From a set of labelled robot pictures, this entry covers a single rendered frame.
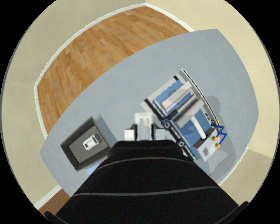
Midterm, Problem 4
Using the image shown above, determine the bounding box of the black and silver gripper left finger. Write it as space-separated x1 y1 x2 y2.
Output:
124 124 137 141

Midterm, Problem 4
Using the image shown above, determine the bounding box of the grey rectangular block with pocket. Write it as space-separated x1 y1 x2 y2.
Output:
83 134 101 150
135 113 153 141

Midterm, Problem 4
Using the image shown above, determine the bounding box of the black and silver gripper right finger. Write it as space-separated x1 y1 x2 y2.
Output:
151 123 165 140

